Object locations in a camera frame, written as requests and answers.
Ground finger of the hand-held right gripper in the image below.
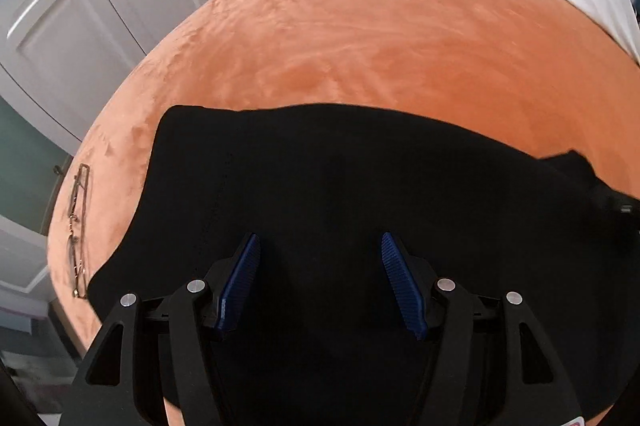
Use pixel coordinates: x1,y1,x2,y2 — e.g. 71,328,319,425
595,186,640,232

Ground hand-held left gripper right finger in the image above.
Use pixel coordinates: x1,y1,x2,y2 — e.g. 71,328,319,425
381,232,583,426

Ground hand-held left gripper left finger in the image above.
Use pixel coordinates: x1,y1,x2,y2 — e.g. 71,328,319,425
59,232,262,426

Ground black pants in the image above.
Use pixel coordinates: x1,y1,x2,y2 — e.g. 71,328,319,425
87,103,640,426

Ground thin-framed eyeglasses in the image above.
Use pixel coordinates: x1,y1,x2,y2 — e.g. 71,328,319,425
67,163,92,299

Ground orange plush blanket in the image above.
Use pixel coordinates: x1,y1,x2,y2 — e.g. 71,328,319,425
45,0,640,426

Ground white panelled wardrobe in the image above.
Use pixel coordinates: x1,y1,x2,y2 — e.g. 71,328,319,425
0,0,321,144

